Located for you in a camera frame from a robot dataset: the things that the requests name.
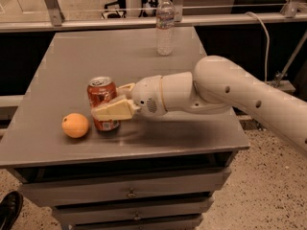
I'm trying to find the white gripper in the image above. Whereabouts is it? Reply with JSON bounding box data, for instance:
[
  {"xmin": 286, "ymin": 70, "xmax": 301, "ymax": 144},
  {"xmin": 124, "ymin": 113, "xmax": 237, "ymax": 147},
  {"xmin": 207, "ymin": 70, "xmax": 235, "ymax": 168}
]
[{"xmin": 91, "ymin": 72, "xmax": 230, "ymax": 121}]

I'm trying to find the red coke can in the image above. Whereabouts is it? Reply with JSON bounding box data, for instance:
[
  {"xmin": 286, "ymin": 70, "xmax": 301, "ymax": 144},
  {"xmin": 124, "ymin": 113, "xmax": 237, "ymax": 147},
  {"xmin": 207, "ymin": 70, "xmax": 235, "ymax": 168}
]
[{"xmin": 87, "ymin": 77, "xmax": 120, "ymax": 131}]

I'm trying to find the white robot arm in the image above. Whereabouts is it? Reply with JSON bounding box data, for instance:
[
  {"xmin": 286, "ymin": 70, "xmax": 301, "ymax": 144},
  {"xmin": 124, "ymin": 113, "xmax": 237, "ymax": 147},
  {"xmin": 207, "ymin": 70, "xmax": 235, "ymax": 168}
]
[{"xmin": 91, "ymin": 56, "xmax": 307, "ymax": 153}]

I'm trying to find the orange fruit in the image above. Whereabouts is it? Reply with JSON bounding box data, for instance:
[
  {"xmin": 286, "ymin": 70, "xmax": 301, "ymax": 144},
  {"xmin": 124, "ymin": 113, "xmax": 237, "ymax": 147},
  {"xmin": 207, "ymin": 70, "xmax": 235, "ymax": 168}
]
[{"xmin": 61, "ymin": 113, "xmax": 89, "ymax": 138}]

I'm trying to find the grey drawer cabinet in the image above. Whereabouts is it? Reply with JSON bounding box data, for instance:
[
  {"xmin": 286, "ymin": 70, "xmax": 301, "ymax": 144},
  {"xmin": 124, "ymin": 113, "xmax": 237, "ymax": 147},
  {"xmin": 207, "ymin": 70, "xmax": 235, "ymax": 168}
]
[{"xmin": 0, "ymin": 27, "xmax": 248, "ymax": 230}]

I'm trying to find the clear plastic water bottle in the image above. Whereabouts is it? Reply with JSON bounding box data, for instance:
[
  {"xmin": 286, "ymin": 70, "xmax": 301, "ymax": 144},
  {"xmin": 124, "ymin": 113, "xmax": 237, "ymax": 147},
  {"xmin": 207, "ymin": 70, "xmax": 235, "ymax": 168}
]
[{"xmin": 156, "ymin": 0, "xmax": 175, "ymax": 56}]

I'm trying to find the top grey drawer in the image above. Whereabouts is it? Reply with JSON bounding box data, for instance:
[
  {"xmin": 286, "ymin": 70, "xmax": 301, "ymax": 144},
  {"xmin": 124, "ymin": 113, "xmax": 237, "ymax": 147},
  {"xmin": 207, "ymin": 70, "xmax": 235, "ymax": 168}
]
[{"xmin": 21, "ymin": 167, "xmax": 231, "ymax": 207}]

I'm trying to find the grey drawer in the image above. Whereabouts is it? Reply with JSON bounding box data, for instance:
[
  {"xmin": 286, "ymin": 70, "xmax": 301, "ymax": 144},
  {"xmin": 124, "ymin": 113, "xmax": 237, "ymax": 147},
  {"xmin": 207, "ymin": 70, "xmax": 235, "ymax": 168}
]
[
  {"xmin": 53, "ymin": 195, "xmax": 214, "ymax": 224},
  {"xmin": 74, "ymin": 214, "xmax": 202, "ymax": 230},
  {"xmin": 21, "ymin": 167, "xmax": 231, "ymax": 207}
]

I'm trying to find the middle grey drawer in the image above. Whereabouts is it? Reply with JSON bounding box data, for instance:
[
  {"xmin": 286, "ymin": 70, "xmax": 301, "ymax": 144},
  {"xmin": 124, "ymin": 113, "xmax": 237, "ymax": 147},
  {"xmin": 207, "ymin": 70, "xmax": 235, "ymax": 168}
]
[{"xmin": 53, "ymin": 195, "xmax": 214, "ymax": 224}]

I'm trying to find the bottom grey drawer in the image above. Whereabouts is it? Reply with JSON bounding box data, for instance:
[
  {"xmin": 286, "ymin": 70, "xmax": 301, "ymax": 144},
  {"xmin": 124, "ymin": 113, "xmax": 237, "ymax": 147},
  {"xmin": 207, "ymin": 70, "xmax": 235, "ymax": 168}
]
[{"xmin": 74, "ymin": 214, "xmax": 202, "ymax": 230}]

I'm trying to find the black shoe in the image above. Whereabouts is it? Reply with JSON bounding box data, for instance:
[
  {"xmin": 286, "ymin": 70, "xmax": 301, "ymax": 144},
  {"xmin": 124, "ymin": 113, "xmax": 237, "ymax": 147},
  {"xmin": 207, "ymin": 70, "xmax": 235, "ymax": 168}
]
[{"xmin": 0, "ymin": 191, "xmax": 23, "ymax": 230}]

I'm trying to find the white cable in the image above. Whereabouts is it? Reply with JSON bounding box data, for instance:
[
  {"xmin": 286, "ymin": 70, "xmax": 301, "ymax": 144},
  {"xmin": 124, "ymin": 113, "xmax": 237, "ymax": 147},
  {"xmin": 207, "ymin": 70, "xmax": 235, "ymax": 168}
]
[{"xmin": 245, "ymin": 11, "xmax": 272, "ymax": 83}]

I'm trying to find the metal window rail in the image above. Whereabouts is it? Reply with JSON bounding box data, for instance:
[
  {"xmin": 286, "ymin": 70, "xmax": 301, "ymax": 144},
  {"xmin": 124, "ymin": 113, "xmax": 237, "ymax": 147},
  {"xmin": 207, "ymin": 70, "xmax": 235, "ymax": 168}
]
[{"xmin": 0, "ymin": 12, "xmax": 307, "ymax": 33}]

